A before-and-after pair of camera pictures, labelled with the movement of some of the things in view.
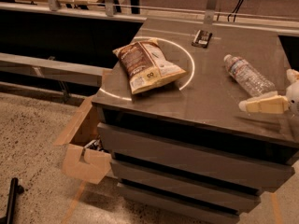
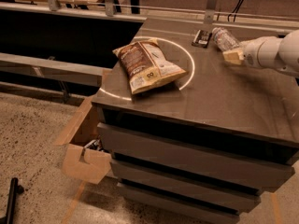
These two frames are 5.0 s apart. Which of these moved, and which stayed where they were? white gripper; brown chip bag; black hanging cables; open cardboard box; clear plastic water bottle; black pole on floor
Moved: white gripper; clear plastic water bottle
Stayed: black pole on floor; black hanging cables; open cardboard box; brown chip bag
